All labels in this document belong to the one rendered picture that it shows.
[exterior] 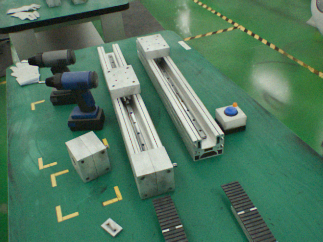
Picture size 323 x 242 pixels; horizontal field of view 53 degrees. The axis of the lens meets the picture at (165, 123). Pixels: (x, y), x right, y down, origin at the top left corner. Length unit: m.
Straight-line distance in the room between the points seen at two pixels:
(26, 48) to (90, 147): 1.67
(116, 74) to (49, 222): 0.59
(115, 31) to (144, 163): 1.82
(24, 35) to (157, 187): 1.85
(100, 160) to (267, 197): 0.48
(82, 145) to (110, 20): 1.69
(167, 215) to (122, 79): 0.57
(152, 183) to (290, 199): 0.37
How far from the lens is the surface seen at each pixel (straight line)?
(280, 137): 1.13
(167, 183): 0.91
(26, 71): 1.68
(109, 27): 2.58
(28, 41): 2.55
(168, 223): 0.83
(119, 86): 1.17
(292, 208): 0.94
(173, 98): 1.14
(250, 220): 0.85
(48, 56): 1.29
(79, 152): 0.97
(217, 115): 1.12
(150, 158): 0.90
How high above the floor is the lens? 1.50
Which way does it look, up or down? 38 degrees down
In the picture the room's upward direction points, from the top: 5 degrees counter-clockwise
